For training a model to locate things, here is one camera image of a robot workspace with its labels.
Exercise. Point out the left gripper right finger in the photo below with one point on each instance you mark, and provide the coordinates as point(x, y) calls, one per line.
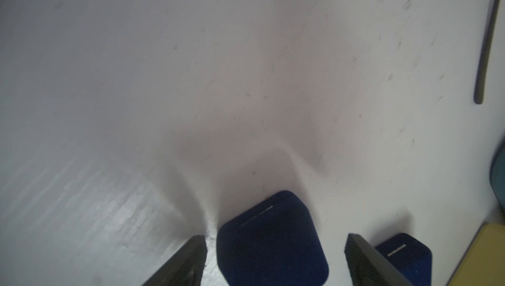
point(368, 267)

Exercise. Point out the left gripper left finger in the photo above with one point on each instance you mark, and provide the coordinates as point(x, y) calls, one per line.
point(185, 267)

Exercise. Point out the navy brooch box two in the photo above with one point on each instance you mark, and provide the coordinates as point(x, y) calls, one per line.
point(412, 258)

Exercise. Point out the navy brooch box one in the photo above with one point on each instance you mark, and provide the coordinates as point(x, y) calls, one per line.
point(273, 243)

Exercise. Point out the yellow bottom drawer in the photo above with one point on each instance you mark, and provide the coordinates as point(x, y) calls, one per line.
point(483, 264)

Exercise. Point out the blue tray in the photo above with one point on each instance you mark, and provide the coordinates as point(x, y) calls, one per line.
point(496, 176)

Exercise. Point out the black spoon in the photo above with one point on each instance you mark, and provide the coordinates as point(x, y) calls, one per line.
point(479, 89)

